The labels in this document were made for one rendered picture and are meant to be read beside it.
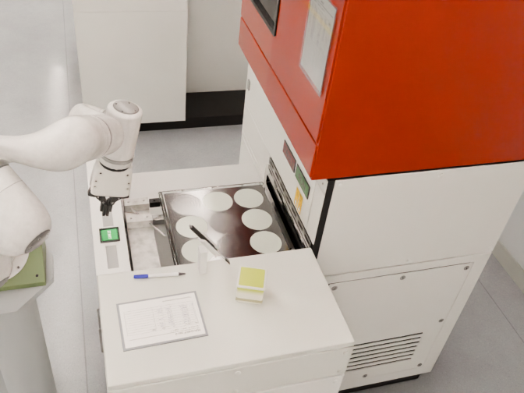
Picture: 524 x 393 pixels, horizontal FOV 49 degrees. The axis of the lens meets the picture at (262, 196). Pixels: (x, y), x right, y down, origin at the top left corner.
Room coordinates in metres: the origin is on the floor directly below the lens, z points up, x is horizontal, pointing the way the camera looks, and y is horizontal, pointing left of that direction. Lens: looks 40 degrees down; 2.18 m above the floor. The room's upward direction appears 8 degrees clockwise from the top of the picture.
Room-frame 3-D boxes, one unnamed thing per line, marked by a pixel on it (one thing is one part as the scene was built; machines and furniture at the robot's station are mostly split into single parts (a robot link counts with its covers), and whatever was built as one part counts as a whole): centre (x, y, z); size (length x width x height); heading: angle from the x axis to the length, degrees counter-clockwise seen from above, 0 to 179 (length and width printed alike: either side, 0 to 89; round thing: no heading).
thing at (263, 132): (1.64, -0.03, 1.02); 0.82 x 0.03 x 0.40; 21
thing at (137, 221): (1.34, 0.38, 0.89); 0.08 x 0.03 x 0.03; 111
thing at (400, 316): (1.76, -0.35, 0.41); 0.82 x 0.71 x 0.82; 21
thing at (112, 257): (1.31, 0.47, 0.89); 0.55 x 0.09 x 0.14; 21
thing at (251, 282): (1.04, 0.00, 1.00); 0.07 x 0.07 x 0.07; 0
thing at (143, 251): (1.27, 0.35, 0.87); 0.36 x 0.08 x 0.03; 21
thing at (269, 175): (1.46, -0.08, 0.89); 0.44 x 0.02 x 0.10; 21
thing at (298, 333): (0.98, 0.06, 0.89); 0.62 x 0.35 x 0.14; 111
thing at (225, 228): (1.38, 0.11, 0.90); 0.34 x 0.34 x 0.01; 21
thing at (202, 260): (1.11, 0.12, 1.03); 0.06 x 0.04 x 0.13; 111
